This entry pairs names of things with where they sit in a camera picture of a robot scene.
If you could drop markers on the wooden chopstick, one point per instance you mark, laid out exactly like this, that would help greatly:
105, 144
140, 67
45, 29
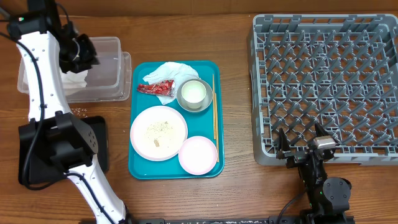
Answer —
216, 129
214, 107

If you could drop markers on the red snack wrapper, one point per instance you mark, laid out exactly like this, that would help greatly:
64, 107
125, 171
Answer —
163, 88

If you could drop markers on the white cup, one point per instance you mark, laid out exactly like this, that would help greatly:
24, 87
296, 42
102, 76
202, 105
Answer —
193, 94

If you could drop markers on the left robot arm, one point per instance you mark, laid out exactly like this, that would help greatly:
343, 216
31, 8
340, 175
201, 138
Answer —
37, 34

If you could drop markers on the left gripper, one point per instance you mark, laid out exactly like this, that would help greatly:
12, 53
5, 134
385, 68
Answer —
90, 58

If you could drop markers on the scattered rice grains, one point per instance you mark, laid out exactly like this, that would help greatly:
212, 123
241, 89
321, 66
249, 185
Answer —
80, 112

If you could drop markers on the black tray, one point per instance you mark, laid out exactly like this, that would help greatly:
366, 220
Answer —
64, 142

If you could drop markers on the teal serving tray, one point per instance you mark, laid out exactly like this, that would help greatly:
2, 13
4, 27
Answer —
199, 124

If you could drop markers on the white napkin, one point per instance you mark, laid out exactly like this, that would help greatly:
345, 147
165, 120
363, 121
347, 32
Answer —
73, 82
178, 72

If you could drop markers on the large white plate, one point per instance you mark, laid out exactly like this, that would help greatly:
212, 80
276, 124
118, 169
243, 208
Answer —
157, 133

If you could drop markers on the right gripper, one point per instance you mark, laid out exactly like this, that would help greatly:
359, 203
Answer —
295, 157

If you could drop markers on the clear plastic bin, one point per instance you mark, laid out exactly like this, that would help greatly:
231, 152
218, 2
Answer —
111, 79

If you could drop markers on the grey dishwasher rack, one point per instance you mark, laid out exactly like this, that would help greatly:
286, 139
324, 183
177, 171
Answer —
336, 70

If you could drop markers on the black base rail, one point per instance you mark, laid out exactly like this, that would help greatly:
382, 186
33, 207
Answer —
269, 220

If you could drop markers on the grey bowl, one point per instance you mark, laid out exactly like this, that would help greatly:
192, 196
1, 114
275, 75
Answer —
206, 103

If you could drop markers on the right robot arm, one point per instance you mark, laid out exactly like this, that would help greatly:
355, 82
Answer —
328, 196

